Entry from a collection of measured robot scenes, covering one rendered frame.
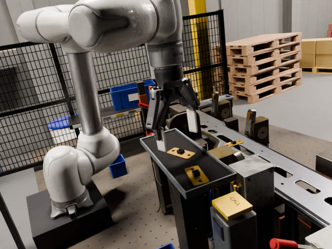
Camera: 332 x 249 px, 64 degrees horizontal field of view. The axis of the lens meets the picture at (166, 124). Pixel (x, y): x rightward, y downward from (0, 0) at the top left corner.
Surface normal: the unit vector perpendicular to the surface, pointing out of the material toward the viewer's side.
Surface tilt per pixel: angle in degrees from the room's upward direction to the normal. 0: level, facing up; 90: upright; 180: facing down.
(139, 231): 0
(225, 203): 0
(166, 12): 88
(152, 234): 0
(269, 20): 90
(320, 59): 90
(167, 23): 103
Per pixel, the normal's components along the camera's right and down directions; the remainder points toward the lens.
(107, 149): 0.84, 0.14
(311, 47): -0.82, 0.32
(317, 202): -0.15, -0.92
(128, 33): 0.73, 0.52
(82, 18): -0.48, 0.44
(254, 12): 0.50, 0.23
